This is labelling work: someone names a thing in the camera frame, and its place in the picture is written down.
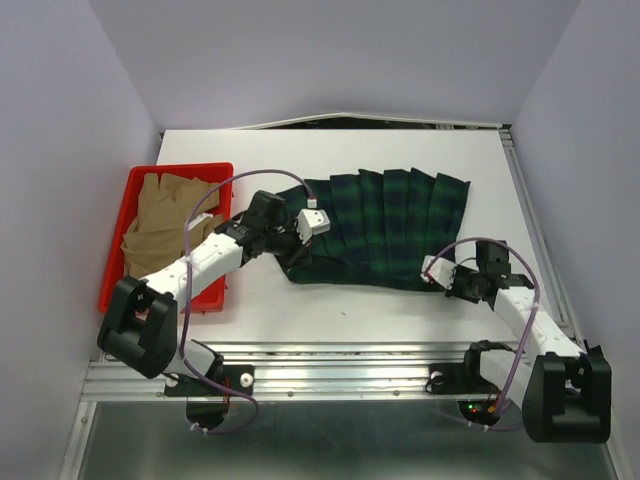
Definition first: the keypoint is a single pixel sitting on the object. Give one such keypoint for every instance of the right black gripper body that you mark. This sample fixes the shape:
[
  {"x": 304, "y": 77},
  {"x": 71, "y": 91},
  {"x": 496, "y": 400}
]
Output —
[{"x": 465, "y": 284}]

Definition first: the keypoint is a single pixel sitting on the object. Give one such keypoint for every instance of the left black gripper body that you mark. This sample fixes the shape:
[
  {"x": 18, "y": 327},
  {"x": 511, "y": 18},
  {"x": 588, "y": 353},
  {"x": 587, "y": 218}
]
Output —
[{"x": 284, "y": 243}]

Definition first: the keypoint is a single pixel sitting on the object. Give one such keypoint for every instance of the green plaid pleated skirt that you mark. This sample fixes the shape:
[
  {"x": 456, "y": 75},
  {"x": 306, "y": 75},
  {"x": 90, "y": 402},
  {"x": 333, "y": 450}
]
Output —
[{"x": 382, "y": 225}]

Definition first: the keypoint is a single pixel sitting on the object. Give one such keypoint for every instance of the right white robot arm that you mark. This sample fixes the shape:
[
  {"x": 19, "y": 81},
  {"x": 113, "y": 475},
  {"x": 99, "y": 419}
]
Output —
[{"x": 562, "y": 389}]

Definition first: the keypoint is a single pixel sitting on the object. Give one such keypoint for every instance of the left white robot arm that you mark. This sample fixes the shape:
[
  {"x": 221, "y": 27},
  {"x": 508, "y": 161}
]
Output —
[{"x": 146, "y": 322}]

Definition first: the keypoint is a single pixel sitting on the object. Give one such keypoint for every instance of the red plastic bin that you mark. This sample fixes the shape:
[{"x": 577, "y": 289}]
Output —
[{"x": 212, "y": 298}]

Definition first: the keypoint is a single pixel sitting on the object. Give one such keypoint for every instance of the tan beige skirt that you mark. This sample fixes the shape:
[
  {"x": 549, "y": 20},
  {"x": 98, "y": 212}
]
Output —
[{"x": 155, "y": 238}]

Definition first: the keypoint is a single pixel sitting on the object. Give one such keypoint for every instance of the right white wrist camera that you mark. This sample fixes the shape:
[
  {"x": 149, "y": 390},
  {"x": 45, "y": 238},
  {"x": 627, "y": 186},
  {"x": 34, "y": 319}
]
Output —
[{"x": 439, "y": 271}]

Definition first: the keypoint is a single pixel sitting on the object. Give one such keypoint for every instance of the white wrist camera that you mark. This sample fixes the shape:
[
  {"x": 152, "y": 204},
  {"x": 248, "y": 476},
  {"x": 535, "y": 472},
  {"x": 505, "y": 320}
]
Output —
[
  {"x": 310, "y": 223},
  {"x": 439, "y": 271}
]

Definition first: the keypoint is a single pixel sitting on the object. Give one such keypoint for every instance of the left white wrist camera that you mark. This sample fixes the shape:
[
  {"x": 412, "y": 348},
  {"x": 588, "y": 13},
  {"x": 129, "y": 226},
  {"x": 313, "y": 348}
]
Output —
[{"x": 310, "y": 223}]

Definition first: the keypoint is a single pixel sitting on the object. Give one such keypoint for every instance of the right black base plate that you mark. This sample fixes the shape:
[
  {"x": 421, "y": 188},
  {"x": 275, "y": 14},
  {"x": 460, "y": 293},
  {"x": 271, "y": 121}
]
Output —
[{"x": 477, "y": 408}]

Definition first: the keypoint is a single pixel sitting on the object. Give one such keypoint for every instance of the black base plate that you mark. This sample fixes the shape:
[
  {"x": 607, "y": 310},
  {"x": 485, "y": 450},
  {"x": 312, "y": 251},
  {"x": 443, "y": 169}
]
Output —
[
  {"x": 477, "y": 408},
  {"x": 228, "y": 408}
]

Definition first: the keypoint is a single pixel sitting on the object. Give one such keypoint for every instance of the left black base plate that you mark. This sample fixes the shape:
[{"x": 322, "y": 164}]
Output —
[{"x": 228, "y": 408}]

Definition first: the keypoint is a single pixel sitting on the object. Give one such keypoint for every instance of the aluminium front rail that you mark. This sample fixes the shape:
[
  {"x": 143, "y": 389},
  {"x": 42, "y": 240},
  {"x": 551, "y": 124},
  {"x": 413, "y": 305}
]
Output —
[{"x": 297, "y": 372}]

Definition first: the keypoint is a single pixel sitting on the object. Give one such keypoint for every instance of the aluminium rail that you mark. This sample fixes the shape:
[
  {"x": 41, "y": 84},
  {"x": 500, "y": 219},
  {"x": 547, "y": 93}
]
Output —
[
  {"x": 555, "y": 291},
  {"x": 297, "y": 372}
]

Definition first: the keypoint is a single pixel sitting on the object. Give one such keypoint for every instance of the aluminium right side rail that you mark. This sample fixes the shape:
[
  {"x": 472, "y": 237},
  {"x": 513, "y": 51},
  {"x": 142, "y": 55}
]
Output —
[{"x": 555, "y": 291}]

